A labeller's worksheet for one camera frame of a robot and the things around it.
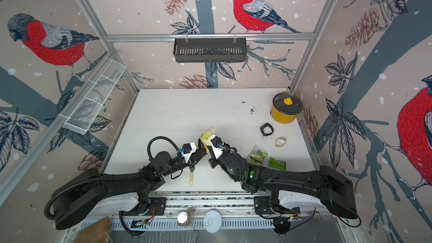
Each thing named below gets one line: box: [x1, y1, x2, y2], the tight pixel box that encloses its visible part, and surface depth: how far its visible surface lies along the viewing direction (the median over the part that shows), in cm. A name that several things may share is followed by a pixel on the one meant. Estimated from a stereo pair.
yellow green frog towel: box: [200, 126, 216, 146], surface depth 71 cm
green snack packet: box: [246, 145, 269, 166], surface depth 90 cm
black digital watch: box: [259, 122, 274, 137], surface depth 100 cm
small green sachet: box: [268, 156, 287, 171], surface depth 87 cm
